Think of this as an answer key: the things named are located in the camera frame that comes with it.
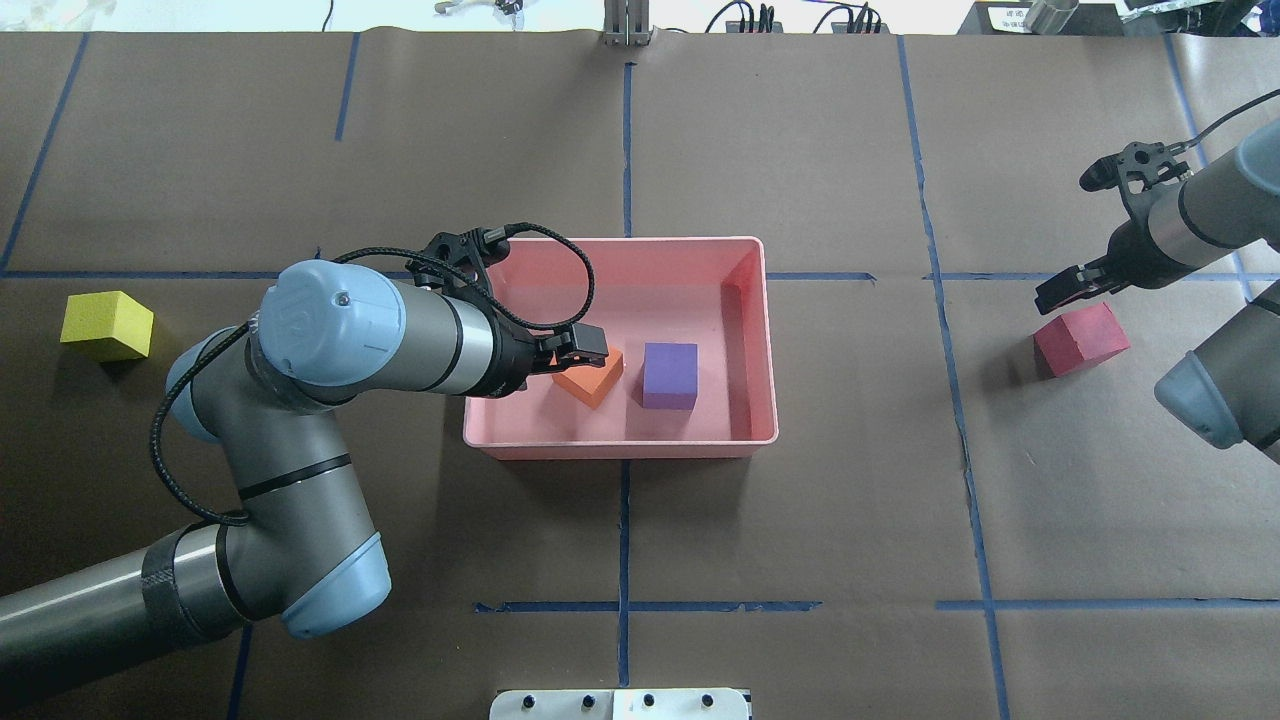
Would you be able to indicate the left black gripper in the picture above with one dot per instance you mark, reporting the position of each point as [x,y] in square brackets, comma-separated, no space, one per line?
[513,358]

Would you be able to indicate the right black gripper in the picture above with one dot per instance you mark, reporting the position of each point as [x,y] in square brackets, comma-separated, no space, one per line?
[1127,248]

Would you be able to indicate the orange foam block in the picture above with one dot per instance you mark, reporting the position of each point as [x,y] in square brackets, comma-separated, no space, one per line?
[591,385]

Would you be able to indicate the pink foam block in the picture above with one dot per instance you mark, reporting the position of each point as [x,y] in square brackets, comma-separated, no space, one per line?
[1080,340]

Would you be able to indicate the purple foam block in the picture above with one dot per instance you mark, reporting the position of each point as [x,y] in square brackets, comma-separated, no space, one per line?
[670,376]

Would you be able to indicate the yellow foam block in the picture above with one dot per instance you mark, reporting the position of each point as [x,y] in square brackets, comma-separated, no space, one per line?
[108,327]

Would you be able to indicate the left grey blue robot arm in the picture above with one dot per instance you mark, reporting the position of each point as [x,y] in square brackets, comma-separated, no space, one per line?
[246,437]

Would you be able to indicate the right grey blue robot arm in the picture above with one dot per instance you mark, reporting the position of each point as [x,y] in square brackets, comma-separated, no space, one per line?
[1178,222]

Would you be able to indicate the pink plastic bin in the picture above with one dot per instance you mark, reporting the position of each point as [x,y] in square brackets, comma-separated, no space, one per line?
[704,291]

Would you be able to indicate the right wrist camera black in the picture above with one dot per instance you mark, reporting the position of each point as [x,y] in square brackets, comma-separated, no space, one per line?
[1146,163]

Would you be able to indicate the aluminium frame post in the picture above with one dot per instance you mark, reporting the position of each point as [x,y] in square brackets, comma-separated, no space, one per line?
[626,23]

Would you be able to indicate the white camera pole mount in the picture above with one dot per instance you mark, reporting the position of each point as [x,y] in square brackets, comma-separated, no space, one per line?
[624,703]

